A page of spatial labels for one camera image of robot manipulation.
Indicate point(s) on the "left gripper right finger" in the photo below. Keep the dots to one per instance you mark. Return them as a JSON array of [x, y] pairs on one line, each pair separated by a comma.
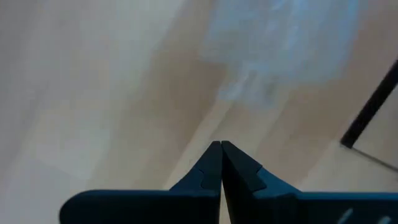
[[280, 208]]

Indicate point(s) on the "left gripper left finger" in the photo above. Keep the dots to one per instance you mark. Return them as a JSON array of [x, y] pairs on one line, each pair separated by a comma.
[[140, 208]]

